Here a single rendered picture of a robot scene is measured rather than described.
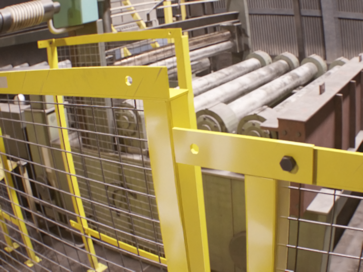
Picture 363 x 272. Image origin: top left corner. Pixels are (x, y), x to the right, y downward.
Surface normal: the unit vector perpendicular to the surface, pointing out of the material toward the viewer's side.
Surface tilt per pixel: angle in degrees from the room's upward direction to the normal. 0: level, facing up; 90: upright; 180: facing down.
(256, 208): 90
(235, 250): 90
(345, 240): 0
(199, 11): 90
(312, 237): 90
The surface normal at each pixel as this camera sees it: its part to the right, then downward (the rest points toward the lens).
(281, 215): 0.82, 0.11
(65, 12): -0.56, 0.33
